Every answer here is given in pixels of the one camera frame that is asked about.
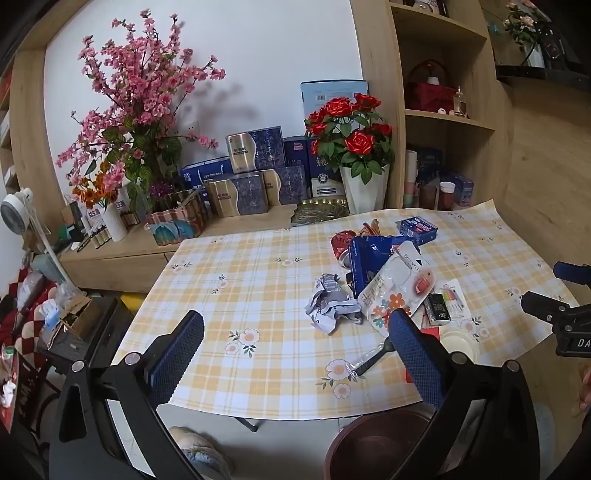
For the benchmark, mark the small glass bottle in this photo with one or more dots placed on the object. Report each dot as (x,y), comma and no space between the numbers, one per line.
(459,104)

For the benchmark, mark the grey white paper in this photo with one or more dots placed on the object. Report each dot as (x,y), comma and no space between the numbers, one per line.
(330,302)

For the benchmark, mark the red artificial rose bouquet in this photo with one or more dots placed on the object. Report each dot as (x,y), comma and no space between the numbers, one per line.
(351,134)

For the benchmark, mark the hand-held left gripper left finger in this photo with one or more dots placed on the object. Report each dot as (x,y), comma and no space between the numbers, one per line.
(178,355)

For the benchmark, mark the white ribbed vase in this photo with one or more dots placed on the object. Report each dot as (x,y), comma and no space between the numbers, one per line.
(115,224)

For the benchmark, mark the dark blue shelf box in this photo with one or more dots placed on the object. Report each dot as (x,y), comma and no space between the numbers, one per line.
(430,164)

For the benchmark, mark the large dark blue box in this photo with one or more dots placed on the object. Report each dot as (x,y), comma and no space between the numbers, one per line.
(367,258)

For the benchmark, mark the coloured marker pack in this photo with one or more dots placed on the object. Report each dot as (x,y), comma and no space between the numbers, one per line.
(455,297)

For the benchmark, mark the pink rose plant in pot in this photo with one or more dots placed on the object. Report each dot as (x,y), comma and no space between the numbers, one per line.
(526,27)

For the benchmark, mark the red white checked cloth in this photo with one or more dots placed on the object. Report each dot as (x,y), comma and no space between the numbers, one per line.
(27,318)

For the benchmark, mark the plain dark blue box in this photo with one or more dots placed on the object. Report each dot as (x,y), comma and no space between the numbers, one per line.
(295,150)

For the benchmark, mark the flat blue white carton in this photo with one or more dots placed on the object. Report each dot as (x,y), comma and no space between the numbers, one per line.
(205,170)

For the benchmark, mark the open cardboard box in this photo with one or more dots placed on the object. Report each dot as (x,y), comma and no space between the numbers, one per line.
(81,316)

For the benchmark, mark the low wooden sideboard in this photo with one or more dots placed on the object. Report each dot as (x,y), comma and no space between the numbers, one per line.
(120,263)

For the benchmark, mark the pink artificial blossom plant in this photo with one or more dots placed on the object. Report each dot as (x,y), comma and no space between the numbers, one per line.
(147,92)

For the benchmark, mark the purple artificial flowers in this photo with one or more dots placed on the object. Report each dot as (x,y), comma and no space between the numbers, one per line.
(161,190)

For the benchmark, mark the black folding table frame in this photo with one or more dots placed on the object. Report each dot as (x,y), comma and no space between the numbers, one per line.
(247,424)

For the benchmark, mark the patterned teal storage basket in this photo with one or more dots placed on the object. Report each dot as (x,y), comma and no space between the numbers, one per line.
(178,224)

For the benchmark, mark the yellow checked floral tablecloth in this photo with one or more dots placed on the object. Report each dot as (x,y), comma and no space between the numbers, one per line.
(258,295)

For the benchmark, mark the white desk fan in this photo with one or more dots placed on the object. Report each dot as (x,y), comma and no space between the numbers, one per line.
(14,212)

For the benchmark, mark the small black packet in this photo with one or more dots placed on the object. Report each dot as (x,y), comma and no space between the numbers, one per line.
(436,309)

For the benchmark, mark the small blue printed box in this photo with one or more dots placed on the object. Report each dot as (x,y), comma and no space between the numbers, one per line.
(418,229)

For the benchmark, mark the blue fluffy slipper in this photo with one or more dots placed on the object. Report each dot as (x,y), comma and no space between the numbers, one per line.
(201,454)

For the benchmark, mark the person's right hand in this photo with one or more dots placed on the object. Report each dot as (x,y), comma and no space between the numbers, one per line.
(586,387)

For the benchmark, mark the blue white round-logo box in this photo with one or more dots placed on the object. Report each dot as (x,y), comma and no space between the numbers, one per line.
(325,182)

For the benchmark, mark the light blue tall box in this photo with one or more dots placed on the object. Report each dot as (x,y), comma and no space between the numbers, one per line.
(323,92)

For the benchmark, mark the brown plastic bin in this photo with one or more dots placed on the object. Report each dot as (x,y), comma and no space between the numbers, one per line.
(369,443)

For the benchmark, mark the small light blue shelf box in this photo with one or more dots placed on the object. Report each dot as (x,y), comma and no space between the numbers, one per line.
(465,190)

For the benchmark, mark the row of small brown bottles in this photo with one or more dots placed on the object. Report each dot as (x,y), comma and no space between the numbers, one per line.
(99,235)

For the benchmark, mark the red drink can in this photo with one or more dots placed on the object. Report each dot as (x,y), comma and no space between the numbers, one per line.
(340,244)

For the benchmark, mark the wooden shelf unit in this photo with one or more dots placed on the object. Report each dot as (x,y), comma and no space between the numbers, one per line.
(383,69)

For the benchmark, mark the white floral plastic pouch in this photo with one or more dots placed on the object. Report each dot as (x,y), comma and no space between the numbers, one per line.
(397,286)

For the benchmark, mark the red striped snack wrapper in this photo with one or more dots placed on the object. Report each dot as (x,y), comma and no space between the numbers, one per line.
(369,228)

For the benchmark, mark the black plastic spoon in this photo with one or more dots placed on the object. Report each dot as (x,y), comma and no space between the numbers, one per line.
(374,357)

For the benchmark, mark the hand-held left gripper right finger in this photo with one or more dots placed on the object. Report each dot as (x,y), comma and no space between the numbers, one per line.
(415,360)

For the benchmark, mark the orange artificial flowers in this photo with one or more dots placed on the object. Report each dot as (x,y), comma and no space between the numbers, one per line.
(94,189)

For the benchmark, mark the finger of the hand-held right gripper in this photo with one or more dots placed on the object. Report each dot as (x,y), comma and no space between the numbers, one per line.
(547,307)
(572,272)

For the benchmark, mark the red cup with white lid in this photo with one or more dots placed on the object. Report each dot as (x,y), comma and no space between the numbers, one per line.
(447,196)

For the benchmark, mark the white angular flower vase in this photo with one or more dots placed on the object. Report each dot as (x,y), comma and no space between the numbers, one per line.
(364,191)

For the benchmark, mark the gold and blue gift box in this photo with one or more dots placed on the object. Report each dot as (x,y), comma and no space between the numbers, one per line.
(286,184)
(238,196)
(254,150)

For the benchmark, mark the gold leaf tray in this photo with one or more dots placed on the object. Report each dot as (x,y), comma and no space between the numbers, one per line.
(321,211)

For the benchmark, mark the stack of pastel cups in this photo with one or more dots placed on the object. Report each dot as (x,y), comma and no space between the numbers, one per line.
(411,180)

